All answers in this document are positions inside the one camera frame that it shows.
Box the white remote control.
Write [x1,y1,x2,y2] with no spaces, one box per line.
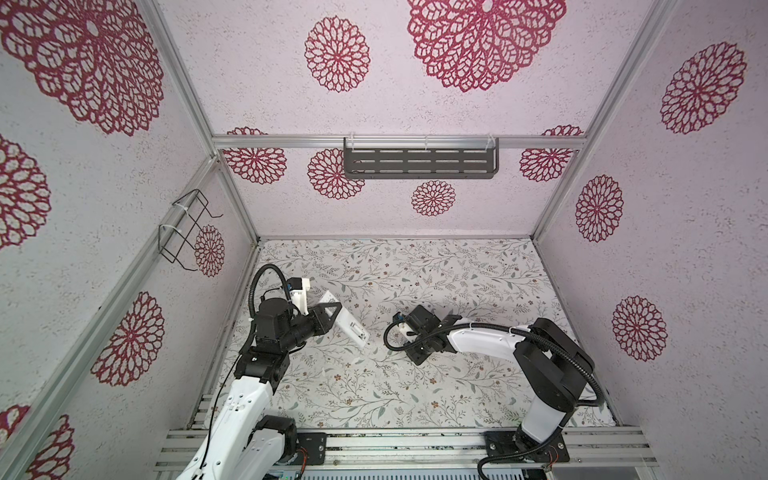
[319,290,370,350]

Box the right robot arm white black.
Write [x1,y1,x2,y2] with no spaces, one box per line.
[383,306,605,451]

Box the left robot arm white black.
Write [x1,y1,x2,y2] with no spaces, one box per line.
[179,293,343,479]

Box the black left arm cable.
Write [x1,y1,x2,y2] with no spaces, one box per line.
[248,263,295,319]

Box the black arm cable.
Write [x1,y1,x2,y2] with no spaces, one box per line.
[382,319,606,480]
[248,263,295,319]

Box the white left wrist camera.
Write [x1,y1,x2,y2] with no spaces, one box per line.
[287,277,311,316]

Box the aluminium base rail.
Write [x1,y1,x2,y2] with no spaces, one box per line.
[152,425,658,472]

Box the black wire wall basket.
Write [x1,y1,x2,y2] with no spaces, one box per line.
[155,189,226,278]

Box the dark metal wall shelf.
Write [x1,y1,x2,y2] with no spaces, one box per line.
[342,138,499,180]

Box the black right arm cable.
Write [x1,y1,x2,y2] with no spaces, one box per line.
[382,319,606,480]

